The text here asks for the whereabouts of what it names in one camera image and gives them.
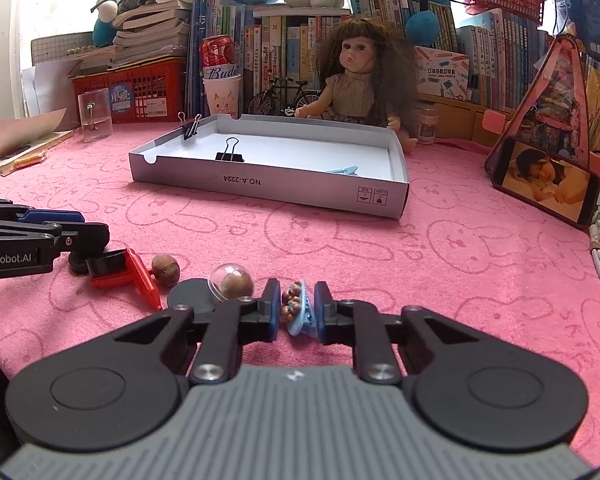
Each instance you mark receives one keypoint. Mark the white shelf board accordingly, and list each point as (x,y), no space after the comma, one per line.
(300,11)

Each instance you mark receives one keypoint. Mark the stack of worn books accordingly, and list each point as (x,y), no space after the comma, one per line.
(150,30)

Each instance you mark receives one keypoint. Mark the white printed carton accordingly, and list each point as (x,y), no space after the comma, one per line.
(442,72)

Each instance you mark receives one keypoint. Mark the large red plastic basket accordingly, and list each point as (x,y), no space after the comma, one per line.
(145,90)

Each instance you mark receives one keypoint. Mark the red and black clip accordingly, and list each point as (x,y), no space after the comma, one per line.
(140,280)

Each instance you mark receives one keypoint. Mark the blue beaded hair clip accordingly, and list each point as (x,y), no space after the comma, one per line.
(294,305)

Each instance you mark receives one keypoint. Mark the miniature black bicycle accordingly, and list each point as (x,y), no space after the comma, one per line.
(280,97)

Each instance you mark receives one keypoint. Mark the row of blue-spined books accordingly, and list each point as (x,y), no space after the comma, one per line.
(505,55)

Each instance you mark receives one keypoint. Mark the pink triangular stand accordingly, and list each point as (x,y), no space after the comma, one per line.
(560,90)

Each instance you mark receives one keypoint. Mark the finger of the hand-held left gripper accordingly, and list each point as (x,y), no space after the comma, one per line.
(50,216)
(87,237)

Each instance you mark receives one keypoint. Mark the pink printed towel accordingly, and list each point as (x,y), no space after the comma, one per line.
(480,270)

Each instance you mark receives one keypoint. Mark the row of thin blue books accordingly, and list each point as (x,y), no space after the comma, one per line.
(220,15)

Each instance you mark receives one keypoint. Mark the clear acrylic cup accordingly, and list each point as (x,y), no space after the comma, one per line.
(95,117)

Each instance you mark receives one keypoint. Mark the plain blue hair clip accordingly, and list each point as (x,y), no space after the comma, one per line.
(342,170)

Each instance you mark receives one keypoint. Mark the black binder clip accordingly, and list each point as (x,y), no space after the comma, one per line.
(192,127)
(230,153)

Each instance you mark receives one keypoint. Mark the white paper sheets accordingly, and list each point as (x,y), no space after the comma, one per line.
(45,87)

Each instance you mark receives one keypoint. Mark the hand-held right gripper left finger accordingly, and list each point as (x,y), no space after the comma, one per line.
(274,307)

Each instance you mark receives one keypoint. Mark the red drink can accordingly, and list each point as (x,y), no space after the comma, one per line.
(219,55)

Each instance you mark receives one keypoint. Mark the black round disc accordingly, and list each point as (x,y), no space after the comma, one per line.
(190,296)
(77,262)

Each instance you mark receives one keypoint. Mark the row of tall books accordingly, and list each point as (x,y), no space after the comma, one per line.
(380,5)

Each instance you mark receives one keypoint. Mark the row of colourful books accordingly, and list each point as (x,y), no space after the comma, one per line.
(290,45)

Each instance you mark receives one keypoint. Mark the clear plastic dome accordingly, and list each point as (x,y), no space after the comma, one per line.
(230,280)

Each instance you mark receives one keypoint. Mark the small glass jar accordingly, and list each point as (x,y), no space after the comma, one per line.
(426,122)

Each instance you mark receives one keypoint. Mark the smartphone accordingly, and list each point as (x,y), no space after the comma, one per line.
(547,180)

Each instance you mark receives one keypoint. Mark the long-haired doll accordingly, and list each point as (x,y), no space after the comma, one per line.
(355,90)

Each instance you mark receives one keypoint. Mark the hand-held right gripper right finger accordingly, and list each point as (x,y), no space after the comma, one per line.
(322,310)

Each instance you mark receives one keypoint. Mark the blue and white plush toy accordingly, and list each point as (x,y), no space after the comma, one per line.
(105,17)

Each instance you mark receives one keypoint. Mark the wooden shelf box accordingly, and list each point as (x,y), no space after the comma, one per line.
(460,115)

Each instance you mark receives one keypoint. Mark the yellow-edged open book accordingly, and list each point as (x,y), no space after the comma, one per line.
(20,150)

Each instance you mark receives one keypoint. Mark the grey grid cutting mat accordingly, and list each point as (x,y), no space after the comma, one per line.
(60,47)

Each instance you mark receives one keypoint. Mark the white cardboard box tray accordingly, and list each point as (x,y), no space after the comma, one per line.
(300,157)

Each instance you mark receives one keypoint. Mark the white paper cup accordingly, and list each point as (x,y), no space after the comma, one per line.
(222,97)

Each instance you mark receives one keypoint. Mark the blue cardboard box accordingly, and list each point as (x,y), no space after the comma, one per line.
(582,7)

